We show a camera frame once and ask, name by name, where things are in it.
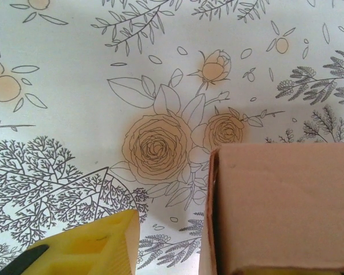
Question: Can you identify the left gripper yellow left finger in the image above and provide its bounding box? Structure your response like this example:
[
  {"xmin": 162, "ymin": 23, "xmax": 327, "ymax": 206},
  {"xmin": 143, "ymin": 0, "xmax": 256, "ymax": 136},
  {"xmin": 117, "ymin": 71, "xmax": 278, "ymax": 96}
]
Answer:
[{"xmin": 0, "ymin": 209, "xmax": 140, "ymax": 275}]

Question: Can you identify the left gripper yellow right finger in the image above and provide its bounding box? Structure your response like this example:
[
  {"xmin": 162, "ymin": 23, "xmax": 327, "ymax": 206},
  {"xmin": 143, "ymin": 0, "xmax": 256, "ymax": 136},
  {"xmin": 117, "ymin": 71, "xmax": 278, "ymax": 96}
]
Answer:
[{"xmin": 234, "ymin": 268, "xmax": 344, "ymax": 275}]

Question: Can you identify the floral tablecloth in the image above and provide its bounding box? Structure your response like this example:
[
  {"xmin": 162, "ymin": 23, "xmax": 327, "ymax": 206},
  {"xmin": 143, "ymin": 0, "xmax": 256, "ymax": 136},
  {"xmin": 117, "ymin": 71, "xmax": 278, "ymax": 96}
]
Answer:
[{"xmin": 0, "ymin": 0, "xmax": 344, "ymax": 275}]

